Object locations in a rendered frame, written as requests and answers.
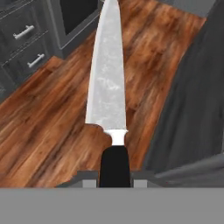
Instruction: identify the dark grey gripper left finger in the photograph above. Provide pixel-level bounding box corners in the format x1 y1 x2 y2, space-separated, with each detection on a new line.
57 171 100 189

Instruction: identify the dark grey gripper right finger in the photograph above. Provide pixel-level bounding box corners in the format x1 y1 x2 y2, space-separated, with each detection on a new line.
129 171 165 189

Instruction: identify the black-handled steel kitchen knife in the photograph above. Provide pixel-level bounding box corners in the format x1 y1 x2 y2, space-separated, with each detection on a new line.
84 0 131 189

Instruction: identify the dark grey drawer front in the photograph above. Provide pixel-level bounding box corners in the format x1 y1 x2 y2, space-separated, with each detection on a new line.
1 34 58 87
0 3 49 64

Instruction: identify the grey oven with dark window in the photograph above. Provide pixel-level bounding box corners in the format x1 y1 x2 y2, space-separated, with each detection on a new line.
46 0 105 59

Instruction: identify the silver drawer handle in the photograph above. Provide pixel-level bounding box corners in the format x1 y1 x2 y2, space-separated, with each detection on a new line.
12 24 35 41
26 52 46 69

